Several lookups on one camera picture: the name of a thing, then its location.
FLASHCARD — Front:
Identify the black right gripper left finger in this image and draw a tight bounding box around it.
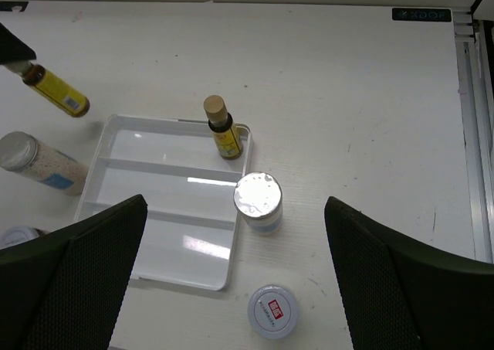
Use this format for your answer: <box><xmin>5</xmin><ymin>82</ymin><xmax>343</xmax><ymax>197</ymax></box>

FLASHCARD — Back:
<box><xmin>1</xmin><ymin>195</ymin><xmax>147</xmax><ymax>349</ymax></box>

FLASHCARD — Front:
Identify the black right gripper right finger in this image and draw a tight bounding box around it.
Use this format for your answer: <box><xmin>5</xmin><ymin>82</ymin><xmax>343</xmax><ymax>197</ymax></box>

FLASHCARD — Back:
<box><xmin>324</xmin><ymin>197</ymin><xmax>493</xmax><ymax>349</ymax></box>

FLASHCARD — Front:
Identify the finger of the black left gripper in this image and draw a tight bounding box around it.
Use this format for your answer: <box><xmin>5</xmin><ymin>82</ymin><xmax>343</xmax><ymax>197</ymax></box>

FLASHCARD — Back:
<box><xmin>0</xmin><ymin>24</ymin><xmax>36</xmax><ymax>65</ymax></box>

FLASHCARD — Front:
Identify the yellow sauce bottle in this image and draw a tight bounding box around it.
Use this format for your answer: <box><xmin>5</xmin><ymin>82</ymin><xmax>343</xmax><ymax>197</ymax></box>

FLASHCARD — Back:
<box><xmin>5</xmin><ymin>61</ymin><xmax>90</xmax><ymax>117</ymax></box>
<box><xmin>203</xmin><ymin>95</ymin><xmax>243</xmax><ymax>160</ymax></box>

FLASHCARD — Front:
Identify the silver-lid spice jar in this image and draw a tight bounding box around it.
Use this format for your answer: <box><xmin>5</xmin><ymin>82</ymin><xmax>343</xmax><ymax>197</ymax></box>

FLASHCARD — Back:
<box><xmin>1</xmin><ymin>131</ymin><xmax>88</xmax><ymax>195</ymax></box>
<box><xmin>233</xmin><ymin>172</ymin><xmax>283</xmax><ymax>235</ymax></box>

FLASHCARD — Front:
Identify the left dark table label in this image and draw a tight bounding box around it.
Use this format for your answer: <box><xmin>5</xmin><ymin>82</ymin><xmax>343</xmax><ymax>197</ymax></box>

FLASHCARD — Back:
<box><xmin>0</xmin><ymin>1</ymin><xmax>29</xmax><ymax>12</ymax></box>

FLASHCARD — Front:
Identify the dark table label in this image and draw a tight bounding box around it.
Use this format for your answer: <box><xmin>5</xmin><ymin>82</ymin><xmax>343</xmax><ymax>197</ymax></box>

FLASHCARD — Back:
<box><xmin>0</xmin><ymin>1</ymin><xmax>29</xmax><ymax>12</ymax></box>
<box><xmin>391</xmin><ymin>8</ymin><xmax>452</xmax><ymax>22</ymax></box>

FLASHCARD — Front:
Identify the left dark white-lid jar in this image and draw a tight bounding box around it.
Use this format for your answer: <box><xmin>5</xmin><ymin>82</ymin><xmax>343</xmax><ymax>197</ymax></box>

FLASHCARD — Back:
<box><xmin>0</xmin><ymin>226</ymin><xmax>48</xmax><ymax>250</ymax></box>

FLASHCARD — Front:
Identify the right pale white-lid jar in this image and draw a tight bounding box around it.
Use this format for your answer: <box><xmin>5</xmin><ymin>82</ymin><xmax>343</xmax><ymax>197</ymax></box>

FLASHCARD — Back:
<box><xmin>247</xmin><ymin>284</ymin><xmax>299</xmax><ymax>340</ymax></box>

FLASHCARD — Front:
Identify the white three-compartment tray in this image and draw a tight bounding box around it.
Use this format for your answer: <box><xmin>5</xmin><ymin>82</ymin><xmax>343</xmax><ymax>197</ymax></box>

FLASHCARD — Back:
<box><xmin>75</xmin><ymin>115</ymin><xmax>253</xmax><ymax>291</ymax></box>

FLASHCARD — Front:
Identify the right dark table label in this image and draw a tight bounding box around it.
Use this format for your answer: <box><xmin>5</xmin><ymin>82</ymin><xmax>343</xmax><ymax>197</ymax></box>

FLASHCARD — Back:
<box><xmin>391</xmin><ymin>8</ymin><xmax>452</xmax><ymax>22</ymax></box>

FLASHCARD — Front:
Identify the right aluminium frame rail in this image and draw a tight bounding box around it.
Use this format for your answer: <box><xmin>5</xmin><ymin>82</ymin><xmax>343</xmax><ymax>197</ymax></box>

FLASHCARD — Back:
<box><xmin>453</xmin><ymin>10</ymin><xmax>493</xmax><ymax>263</ymax></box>

